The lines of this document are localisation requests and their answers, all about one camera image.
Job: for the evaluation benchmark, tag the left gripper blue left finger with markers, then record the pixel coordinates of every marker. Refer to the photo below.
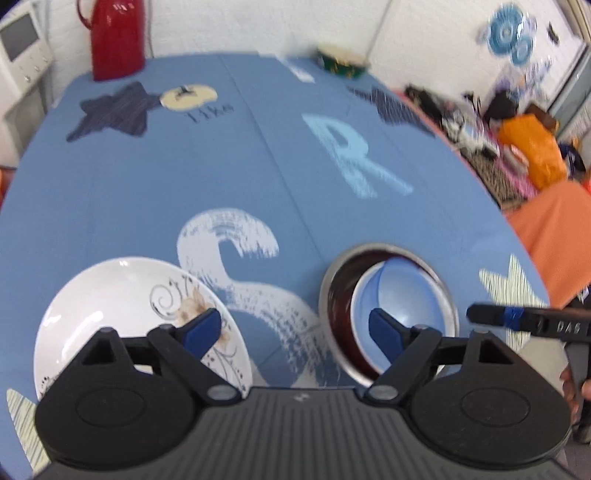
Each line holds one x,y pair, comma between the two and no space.
200,334

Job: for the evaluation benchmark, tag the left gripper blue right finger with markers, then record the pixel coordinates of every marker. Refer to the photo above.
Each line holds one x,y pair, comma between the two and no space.
392,337

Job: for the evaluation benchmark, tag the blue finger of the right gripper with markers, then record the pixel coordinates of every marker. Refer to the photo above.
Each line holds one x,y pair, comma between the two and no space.
511,317

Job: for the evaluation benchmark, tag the translucent blue plastic bowl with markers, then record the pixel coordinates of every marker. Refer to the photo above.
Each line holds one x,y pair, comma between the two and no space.
406,291

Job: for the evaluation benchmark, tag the red bowl white inside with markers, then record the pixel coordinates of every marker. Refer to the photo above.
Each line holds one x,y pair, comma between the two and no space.
334,302

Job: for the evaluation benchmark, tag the white floral plate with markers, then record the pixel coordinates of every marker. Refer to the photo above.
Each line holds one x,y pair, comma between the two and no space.
133,295

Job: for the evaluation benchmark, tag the stainless steel bowl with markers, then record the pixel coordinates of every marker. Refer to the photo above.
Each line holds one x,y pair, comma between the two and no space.
379,275

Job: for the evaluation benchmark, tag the operator's hand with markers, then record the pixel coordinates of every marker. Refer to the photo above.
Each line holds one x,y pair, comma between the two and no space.
571,391

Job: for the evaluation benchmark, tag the orange bag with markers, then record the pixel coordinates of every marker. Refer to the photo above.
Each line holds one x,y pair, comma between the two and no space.
539,146

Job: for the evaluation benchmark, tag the blue star-patterned tablecloth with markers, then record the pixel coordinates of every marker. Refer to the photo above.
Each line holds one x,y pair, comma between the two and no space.
255,194

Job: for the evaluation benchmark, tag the black kettle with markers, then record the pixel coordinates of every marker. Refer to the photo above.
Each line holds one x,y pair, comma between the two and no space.
502,107

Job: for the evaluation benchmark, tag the green gold patterned bowl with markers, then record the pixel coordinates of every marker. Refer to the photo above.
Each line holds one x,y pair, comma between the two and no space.
341,62

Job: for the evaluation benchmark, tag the blue paper fan decorations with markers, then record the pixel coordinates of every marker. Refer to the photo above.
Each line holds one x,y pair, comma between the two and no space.
510,32

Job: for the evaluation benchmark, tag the red thermos jug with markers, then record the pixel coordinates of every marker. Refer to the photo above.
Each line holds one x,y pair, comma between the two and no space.
117,31

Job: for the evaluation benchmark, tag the white water dispenser machine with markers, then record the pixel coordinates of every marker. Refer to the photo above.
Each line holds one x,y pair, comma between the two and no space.
26,57

